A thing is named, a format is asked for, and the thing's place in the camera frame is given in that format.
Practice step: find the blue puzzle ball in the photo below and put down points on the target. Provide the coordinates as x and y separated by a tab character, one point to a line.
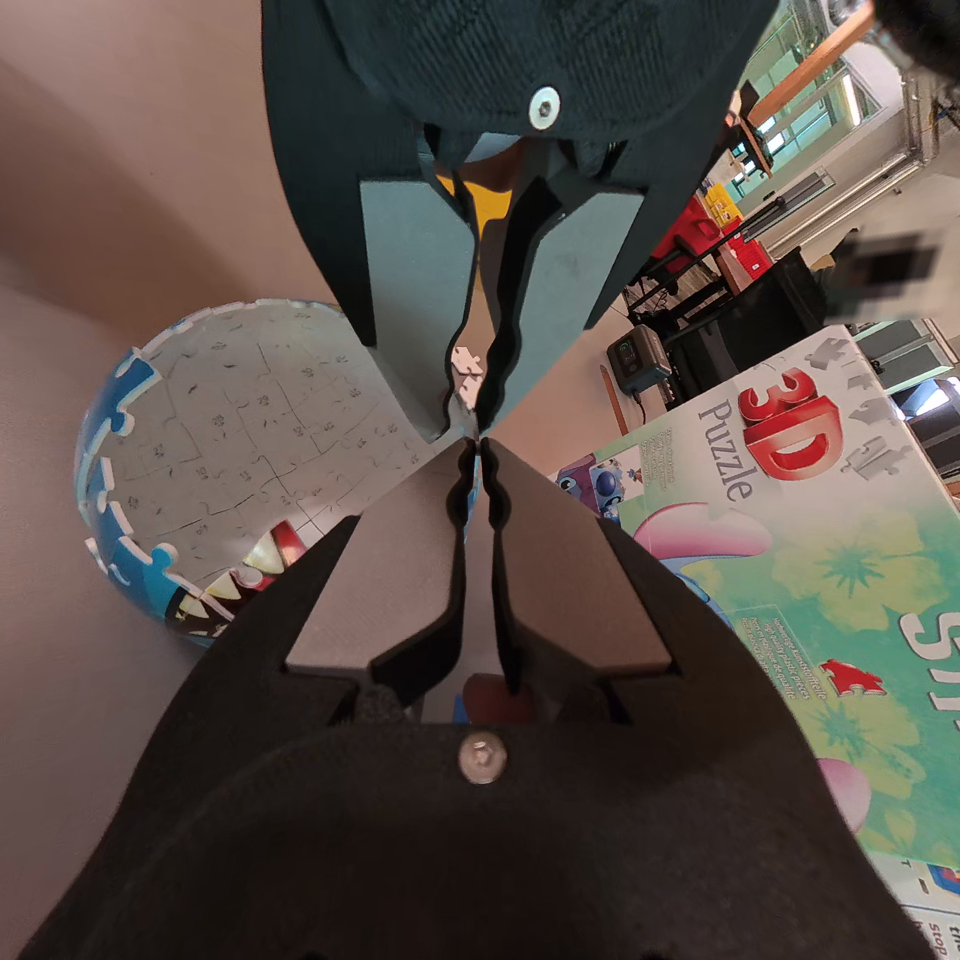
225	420

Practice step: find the black office chair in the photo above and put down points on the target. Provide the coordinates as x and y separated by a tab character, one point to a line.
750	315

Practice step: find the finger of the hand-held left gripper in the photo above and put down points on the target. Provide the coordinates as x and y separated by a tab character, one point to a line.
412	270
577	262

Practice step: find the yellow crates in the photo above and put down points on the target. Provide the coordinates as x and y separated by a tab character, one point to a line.
724	204

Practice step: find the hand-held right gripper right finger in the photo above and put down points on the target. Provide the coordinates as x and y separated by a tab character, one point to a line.
577	592

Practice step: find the green printed puzzle box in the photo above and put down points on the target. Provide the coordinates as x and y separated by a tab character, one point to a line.
825	585

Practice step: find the wooden desk frame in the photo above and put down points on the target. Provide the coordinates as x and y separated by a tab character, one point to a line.
810	67

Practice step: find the brown wooden strip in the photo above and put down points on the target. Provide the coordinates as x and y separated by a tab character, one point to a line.
613	401

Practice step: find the grey equipment case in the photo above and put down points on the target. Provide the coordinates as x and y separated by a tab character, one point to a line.
911	352

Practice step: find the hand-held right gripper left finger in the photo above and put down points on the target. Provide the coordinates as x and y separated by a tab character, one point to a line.
382	592

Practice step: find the dark grey power bank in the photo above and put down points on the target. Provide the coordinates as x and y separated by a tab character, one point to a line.
641	360

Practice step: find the person's right hand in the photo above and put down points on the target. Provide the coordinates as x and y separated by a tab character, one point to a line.
499	701

